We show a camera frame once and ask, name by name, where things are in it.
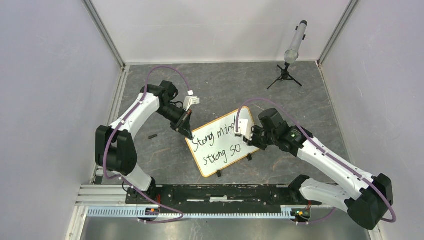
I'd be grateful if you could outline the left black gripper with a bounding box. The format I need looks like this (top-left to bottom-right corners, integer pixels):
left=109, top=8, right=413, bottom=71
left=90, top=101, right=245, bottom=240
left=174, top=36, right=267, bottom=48
left=155, top=103, right=193, bottom=140

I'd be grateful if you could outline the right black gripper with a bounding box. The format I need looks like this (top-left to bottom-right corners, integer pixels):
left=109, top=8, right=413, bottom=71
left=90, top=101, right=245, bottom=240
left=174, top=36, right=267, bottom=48
left=242, top=124, right=277, bottom=151

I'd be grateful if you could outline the yellow framed whiteboard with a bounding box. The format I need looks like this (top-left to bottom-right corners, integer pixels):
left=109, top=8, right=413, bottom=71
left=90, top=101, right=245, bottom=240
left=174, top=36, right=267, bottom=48
left=186, top=110, right=259, bottom=178

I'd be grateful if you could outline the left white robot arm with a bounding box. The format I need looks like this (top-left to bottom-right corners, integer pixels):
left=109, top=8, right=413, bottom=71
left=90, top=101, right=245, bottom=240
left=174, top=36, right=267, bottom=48
left=95, top=80, right=200, bottom=204

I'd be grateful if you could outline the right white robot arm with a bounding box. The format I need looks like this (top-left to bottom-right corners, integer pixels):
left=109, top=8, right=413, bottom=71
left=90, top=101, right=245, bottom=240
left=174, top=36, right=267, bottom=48
left=235, top=108, right=394, bottom=230

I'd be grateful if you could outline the black microphone tripod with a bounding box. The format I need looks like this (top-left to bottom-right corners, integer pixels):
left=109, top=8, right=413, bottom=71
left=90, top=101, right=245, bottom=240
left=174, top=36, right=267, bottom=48
left=266, top=62, right=303, bottom=90

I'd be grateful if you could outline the silver microphone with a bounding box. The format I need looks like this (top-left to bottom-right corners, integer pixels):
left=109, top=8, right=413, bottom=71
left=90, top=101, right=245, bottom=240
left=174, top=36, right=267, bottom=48
left=284, top=20, right=308, bottom=64

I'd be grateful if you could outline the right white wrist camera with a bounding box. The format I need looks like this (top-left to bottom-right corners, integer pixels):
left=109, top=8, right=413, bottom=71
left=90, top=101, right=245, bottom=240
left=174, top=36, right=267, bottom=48
left=234, top=118, right=254, bottom=141

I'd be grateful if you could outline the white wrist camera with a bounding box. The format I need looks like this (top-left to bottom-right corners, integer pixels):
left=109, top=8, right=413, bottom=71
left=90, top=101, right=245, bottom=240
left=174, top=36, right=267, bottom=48
left=183, top=90, right=200, bottom=111
left=234, top=118, right=254, bottom=141

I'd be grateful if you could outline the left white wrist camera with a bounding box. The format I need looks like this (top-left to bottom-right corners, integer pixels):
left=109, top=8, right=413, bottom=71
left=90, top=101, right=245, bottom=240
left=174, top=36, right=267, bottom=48
left=183, top=90, right=200, bottom=111

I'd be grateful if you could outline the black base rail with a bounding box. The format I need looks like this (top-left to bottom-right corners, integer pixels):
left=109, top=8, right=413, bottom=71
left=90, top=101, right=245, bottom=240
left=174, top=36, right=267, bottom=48
left=146, top=184, right=319, bottom=215

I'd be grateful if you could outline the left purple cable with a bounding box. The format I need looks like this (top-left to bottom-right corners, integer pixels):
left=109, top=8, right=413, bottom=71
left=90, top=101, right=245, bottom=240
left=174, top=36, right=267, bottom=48
left=102, top=65, right=194, bottom=225

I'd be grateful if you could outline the purple cable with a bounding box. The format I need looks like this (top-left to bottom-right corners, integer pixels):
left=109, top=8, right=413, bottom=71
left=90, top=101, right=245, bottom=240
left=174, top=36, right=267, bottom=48
left=235, top=97, right=397, bottom=225
left=102, top=65, right=194, bottom=225

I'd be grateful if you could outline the grey slotted cable duct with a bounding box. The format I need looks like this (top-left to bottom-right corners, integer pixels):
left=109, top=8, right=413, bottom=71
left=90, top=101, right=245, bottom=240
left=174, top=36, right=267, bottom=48
left=87, top=206, right=295, bottom=220

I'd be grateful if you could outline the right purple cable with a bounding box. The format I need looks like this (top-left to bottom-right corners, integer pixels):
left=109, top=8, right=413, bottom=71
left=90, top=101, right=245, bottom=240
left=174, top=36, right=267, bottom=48
left=235, top=97, right=397, bottom=225

